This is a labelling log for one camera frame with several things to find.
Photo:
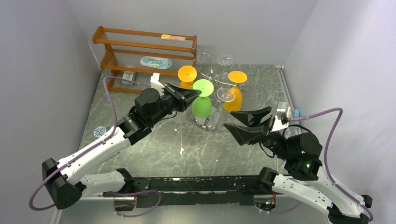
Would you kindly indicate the small white box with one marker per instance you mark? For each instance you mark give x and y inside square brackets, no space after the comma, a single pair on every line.
[129,77]

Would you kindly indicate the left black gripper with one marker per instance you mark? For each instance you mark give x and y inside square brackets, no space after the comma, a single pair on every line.
[181,96]

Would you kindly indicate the clear wine glass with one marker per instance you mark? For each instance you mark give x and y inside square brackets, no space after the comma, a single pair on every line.
[226,61]

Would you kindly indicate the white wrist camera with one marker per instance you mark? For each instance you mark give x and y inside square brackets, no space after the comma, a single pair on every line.
[156,84]
[283,116]

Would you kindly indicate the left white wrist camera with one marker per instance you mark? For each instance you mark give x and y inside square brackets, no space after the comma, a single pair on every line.
[156,84]

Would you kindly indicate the blue patterned small jar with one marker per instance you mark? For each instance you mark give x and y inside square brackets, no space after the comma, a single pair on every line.
[99,131]

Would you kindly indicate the chrome wine glass rack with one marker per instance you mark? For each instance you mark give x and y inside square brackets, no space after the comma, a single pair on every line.
[212,74]

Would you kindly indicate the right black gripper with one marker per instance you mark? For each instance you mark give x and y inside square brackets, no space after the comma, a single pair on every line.
[267,130]

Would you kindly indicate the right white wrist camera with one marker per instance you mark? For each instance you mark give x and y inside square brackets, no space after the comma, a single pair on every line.
[283,116]

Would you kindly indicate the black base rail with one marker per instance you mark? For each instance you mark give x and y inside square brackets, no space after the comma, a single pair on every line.
[198,190]

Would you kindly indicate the orange plastic goblet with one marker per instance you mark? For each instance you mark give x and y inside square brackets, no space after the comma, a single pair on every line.
[187,75]
[238,78]

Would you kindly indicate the wooden shelf rack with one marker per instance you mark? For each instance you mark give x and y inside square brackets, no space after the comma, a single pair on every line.
[142,52]

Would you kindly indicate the green plastic goblet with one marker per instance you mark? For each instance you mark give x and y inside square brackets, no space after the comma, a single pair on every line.
[202,105]

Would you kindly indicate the blue oval package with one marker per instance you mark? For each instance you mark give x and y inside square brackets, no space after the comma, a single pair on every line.
[156,62]

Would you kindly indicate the yellow pink eraser bar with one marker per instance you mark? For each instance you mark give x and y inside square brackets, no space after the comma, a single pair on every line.
[173,38]

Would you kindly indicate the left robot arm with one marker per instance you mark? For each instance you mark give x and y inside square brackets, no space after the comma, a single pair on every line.
[67,179]

